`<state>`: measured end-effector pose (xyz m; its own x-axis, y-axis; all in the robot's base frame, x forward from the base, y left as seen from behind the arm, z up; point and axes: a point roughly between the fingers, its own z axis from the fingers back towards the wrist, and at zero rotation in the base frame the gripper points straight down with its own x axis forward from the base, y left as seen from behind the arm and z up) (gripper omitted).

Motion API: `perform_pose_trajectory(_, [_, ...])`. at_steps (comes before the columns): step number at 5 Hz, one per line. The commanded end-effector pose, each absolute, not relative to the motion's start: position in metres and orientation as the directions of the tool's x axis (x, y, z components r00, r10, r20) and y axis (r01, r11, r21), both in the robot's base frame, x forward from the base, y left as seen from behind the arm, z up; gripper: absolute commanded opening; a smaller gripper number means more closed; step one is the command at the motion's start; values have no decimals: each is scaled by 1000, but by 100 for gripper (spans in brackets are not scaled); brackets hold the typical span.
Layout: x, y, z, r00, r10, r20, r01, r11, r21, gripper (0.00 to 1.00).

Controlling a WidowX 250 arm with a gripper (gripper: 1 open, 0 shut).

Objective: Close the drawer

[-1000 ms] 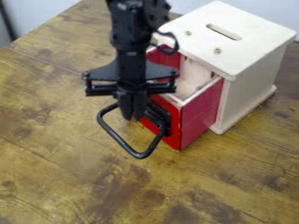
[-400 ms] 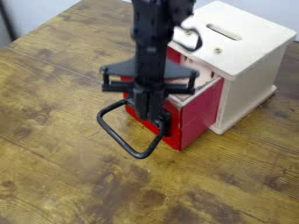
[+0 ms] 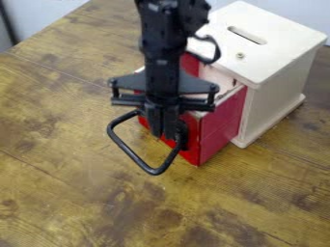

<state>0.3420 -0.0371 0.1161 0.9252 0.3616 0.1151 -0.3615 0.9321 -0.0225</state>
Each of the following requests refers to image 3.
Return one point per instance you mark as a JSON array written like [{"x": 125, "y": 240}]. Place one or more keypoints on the red wooden drawer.
[{"x": 213, "y": 129}]

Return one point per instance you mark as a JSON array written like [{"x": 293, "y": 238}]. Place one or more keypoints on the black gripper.
[{"x": 166, "y": 86}]

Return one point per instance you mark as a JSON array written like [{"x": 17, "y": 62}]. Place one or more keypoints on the white wooden box cabinet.
[{"x": 268, "y": 52}]

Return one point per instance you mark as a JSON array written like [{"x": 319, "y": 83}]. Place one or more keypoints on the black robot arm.
[{"x": 169, "y": 22}]

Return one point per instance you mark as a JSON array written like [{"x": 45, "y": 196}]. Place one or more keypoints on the black metal drawer handle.
[{"x": 181, "y": 139}]

